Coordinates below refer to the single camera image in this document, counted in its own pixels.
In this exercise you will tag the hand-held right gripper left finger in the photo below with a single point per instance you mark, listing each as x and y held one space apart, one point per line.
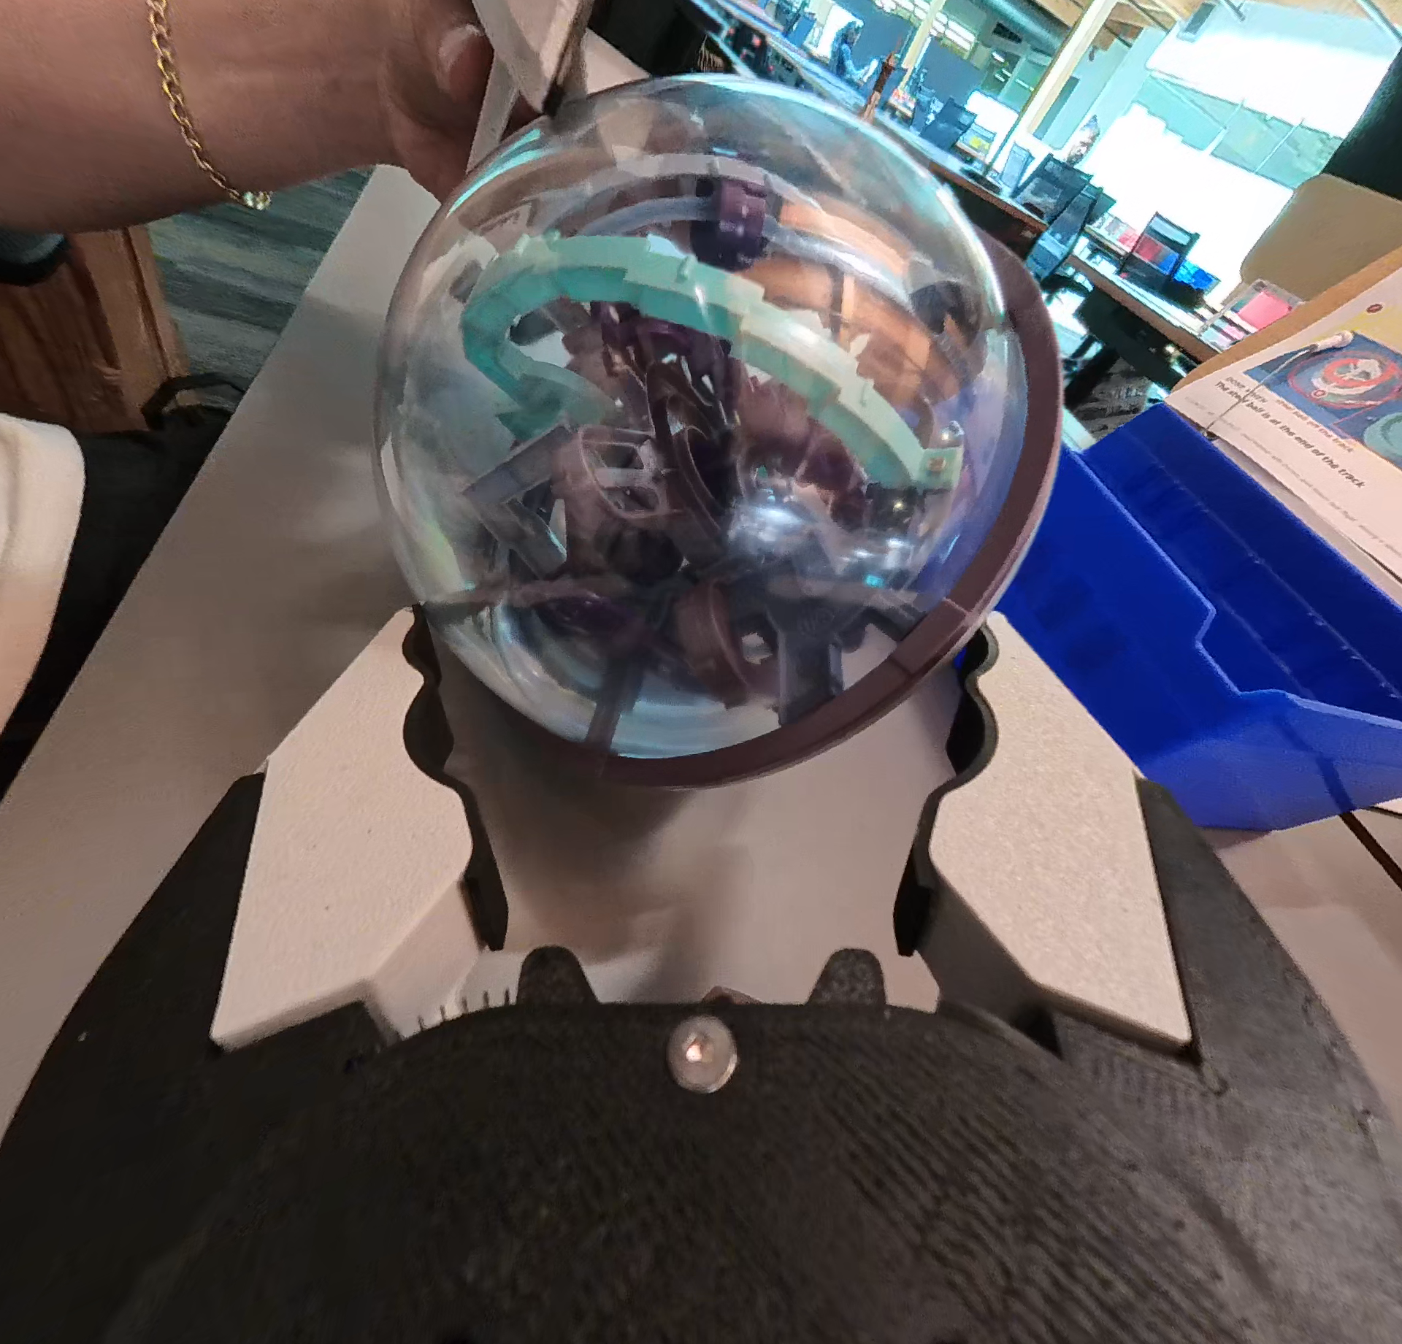
351 874

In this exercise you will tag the person's left forearm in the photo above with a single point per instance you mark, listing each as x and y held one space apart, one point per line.
88 85

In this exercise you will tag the red acrylic stand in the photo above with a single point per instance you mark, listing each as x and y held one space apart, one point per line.
1260 314

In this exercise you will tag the blue plastic bin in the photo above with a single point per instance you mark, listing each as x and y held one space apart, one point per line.
1206 654

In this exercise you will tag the clear plastic maze ball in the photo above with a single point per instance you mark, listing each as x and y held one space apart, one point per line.
712 435

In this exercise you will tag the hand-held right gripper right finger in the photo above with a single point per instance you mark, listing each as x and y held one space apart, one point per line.
1052 874

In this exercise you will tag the person's left hand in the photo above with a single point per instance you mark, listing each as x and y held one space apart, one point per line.
427 73

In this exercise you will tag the printed instruction sheet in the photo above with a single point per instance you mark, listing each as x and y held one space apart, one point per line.
1315 424

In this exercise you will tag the person's pale clothing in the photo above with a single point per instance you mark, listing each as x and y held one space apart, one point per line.
33 555

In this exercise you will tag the black water bottle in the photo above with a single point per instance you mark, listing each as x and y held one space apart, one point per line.
186 402

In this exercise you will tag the black card on cardboard stand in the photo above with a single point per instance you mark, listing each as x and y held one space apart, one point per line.
1337 226

